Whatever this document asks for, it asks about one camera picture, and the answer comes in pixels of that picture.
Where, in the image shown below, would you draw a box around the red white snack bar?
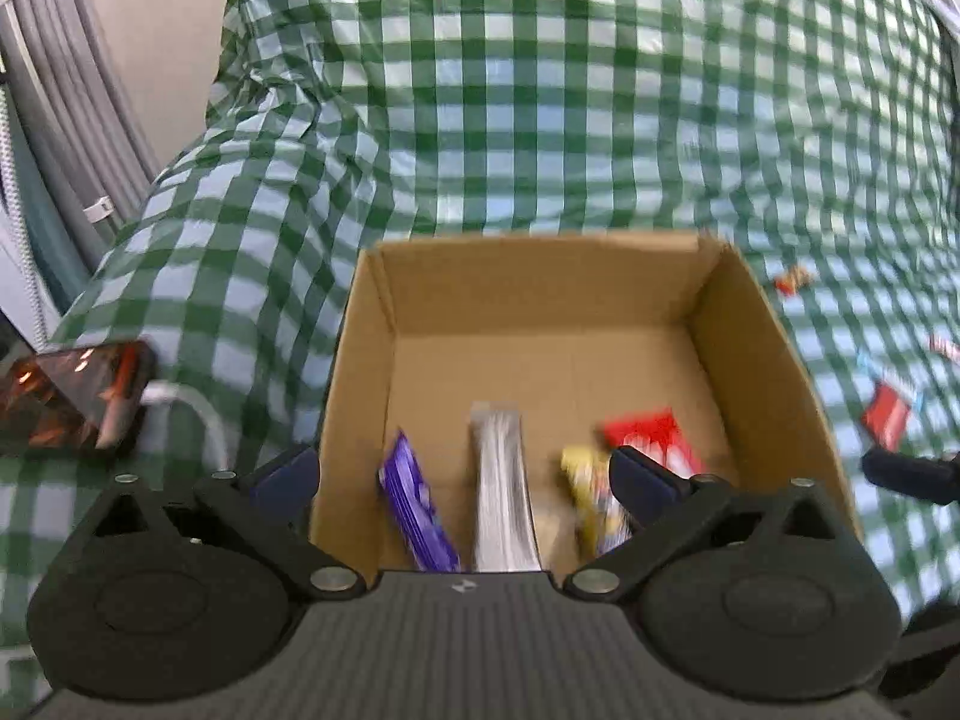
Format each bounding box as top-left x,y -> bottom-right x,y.
600,409 -> 706,481

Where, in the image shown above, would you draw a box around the white charging cable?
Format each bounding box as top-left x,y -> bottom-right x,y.
141,382 -> 230,475

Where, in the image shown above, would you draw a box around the silver snack bar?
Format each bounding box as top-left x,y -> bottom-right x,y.
469,401 -> 542,572

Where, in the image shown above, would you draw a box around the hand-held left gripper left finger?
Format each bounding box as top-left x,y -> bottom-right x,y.
52,444 -> 368,602

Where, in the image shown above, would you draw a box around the green checked cloth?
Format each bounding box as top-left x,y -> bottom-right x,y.
0,0 -> 960,706

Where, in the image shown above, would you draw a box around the cardboard box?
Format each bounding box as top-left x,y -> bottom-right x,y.
309,232 -> 863,575

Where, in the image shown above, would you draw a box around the black smartphone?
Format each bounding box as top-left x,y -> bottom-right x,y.
0,341 -> 158,458

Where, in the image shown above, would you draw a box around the purple chocolate bar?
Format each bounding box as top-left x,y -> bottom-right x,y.
377,427 -> 462,572

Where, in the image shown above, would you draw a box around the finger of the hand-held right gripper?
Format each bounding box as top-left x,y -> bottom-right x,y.
861,450 -> 960,507

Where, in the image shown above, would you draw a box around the white braided cable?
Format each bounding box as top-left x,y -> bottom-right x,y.
0,90 -> 42,350

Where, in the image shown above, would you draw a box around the red snack packet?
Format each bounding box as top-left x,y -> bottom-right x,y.
859,371 -> 927,447

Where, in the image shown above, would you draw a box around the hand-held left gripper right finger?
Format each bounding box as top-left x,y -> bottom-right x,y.
562,446 -> 863,605

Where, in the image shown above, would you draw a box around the grey pipes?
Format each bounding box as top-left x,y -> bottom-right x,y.
0,0 -> 162,241

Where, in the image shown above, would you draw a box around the yellow candy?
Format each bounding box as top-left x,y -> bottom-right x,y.
560,446 -> 635,560

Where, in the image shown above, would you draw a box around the teal curtain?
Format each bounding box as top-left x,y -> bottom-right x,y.
4,90 -> 91,331

